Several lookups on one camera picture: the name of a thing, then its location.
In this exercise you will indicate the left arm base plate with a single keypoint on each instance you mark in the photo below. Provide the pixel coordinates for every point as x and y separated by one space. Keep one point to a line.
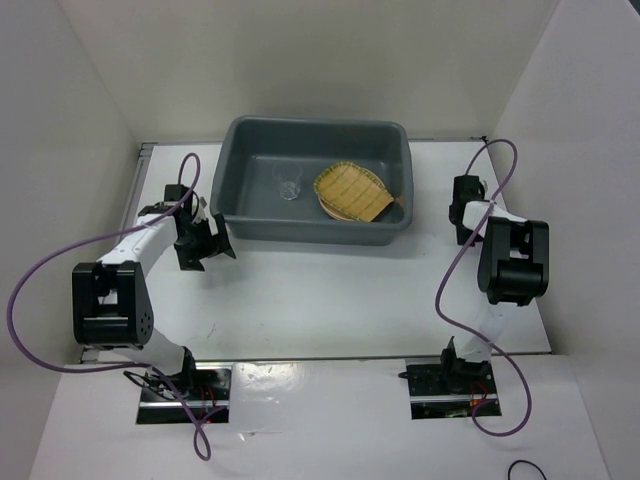
208 396

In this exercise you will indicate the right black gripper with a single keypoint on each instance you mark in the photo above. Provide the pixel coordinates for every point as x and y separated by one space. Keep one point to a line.
462 236

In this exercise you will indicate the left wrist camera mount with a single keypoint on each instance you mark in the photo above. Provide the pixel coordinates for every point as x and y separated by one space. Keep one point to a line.
199 209

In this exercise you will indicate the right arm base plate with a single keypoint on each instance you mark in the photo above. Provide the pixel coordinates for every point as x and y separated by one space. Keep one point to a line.
437 394

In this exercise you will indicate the tan plate with bear logo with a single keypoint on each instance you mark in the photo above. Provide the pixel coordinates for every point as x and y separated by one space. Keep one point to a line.
361 211

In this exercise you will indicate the clear plastic cup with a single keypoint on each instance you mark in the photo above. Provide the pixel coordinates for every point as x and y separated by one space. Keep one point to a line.
287 177

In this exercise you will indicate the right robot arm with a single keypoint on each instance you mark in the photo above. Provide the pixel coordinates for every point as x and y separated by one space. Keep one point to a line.
513 270

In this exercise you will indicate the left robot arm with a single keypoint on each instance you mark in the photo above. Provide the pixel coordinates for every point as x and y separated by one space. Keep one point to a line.
111 305

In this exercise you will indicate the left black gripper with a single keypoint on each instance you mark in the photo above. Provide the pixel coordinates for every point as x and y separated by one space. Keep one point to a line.
215 245

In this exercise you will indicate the grey plastic bin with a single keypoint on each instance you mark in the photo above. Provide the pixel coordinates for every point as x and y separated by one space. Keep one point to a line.
244 191

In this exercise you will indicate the woven bamboo tray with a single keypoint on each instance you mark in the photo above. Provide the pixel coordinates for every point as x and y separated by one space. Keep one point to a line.
346 182

